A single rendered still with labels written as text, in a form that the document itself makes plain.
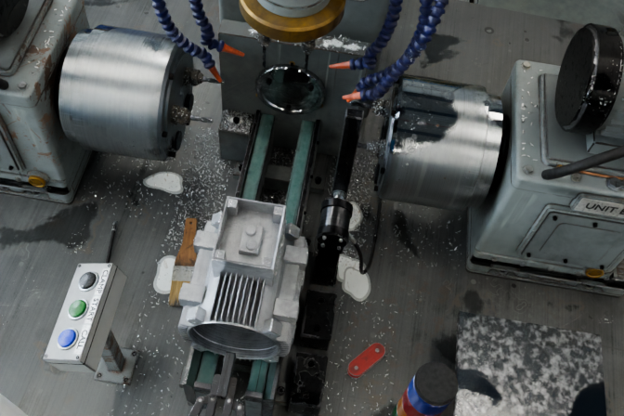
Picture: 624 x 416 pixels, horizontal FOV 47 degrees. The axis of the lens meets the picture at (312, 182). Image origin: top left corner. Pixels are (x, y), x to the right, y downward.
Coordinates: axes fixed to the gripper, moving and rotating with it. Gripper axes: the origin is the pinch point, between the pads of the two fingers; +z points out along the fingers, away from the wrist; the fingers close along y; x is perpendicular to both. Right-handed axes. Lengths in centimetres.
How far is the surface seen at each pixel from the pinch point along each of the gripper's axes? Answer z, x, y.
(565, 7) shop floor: 204, 132, -102
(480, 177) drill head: 43, -1, -38
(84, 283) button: 9.9, -3.3, 25.4
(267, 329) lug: 7.3, -5.3, -5.4
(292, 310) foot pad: 11.4, -3.4, -8.6
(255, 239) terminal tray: 21.0, -7.2, -0.8
